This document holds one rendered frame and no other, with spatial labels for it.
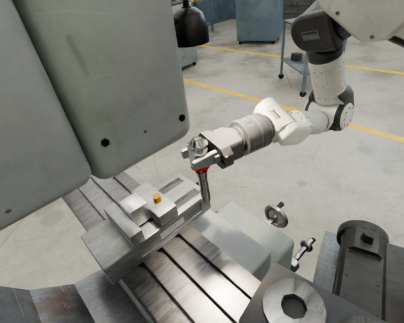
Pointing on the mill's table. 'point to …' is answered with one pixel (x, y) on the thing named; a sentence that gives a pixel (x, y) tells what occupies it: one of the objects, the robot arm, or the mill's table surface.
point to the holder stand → (299, 302)
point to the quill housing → (112, 75)
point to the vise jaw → (167, 213)
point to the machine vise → (99, 235)
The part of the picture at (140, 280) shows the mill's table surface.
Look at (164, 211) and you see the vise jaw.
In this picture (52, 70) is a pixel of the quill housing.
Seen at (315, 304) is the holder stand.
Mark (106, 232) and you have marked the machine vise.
